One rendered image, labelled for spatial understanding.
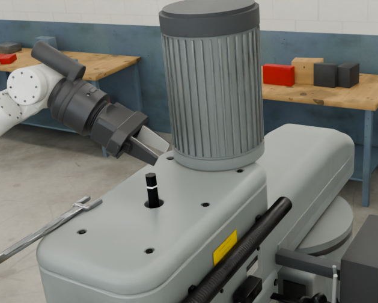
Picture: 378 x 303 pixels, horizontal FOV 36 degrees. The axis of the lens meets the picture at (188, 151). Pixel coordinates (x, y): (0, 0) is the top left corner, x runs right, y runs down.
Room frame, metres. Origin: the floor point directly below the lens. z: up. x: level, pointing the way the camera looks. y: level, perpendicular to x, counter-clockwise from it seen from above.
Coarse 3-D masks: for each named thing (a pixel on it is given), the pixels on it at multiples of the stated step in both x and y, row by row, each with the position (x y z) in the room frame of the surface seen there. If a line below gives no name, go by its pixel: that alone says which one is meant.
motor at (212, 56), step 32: (192, 0) 1.25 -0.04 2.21; (224, 0) 1.21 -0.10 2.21; (192, 32) 1.09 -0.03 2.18; (224, 32) 1.08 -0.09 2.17; (256, 32) 1.14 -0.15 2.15; (192, 64) 1.10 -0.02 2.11; (224, 64) 1.09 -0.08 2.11; (256, 64) 1.13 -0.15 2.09; (192, 96) 1.10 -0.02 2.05; (224, 96) 1.09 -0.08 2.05; (256, 96) 1.13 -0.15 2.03; (192, 128) 1.10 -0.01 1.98; (224, 128) 1.08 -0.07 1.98; (256, 128) 1.13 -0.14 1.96; (192, 160) 1.10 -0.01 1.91; (224, 160) 1.08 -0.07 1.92; (256, 160) 1.12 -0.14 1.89
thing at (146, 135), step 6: (144, 126) 1.00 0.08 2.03; (144, 132) 1.00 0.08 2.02; (150, 132) 1.00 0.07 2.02; (138, 138) 1.01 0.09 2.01; (144, 138) 1.00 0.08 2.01; (150, 138) 1.00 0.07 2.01; (156, 138) 0.99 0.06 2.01; (162, 138) 0.99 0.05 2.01; (150, 144) 1.00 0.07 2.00; (156, 144) 1.00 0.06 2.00; (162, 144) 0.99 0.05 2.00; (168, 144) 0.99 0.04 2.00; (162, 150) 0.99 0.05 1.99
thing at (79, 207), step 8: (80, 200) 1.00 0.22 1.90; (88, 200) 1.01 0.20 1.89; (96, 200) 0.99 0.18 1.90; (72, 208) 0.97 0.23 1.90; (80, 208) 0.97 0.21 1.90; (88, 208) 0.97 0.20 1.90; (64, 216) 0.94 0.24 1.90; (72, 216) 0.95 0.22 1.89; (48, 224) 0.92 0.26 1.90; (56, 224) 0.92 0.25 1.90; (40, 232) 0.89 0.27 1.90; (48, 232) 0.90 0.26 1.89; (24, 240) 0.87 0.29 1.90; (32, 240) 0.87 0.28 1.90; (8, 248) 0.85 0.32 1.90; (16, 248) 0.85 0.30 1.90; (0, 256) 0.83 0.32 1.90; (8, 256) 0.83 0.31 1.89
